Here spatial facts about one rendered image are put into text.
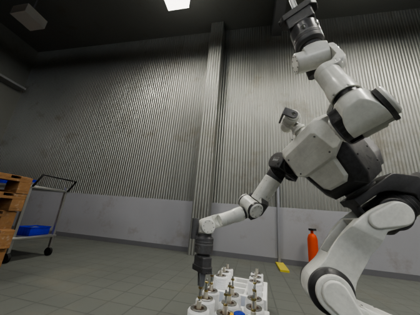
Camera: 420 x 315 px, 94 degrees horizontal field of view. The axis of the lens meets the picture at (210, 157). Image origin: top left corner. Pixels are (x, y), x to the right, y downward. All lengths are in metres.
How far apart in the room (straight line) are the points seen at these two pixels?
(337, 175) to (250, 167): 3.05
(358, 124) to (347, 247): 0.47
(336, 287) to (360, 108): 0.56
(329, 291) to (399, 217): 0.34
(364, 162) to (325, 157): 0.13
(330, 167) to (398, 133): 3.95
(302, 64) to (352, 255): 0.67
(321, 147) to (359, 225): 0.30
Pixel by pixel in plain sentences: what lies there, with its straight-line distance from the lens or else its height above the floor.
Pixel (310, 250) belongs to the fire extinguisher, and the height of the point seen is 0.29.
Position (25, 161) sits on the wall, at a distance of 6.78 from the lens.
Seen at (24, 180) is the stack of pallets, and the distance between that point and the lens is 2.27.
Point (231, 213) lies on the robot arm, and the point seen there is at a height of 0.67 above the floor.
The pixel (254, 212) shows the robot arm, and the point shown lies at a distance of 1.04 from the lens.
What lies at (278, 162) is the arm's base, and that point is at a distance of 1.05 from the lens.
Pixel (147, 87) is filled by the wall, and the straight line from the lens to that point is 5.41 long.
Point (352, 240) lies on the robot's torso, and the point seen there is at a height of 0.60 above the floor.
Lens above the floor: 0.64
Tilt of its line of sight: 17 degrees up
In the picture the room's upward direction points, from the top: 5 degrees clockwise
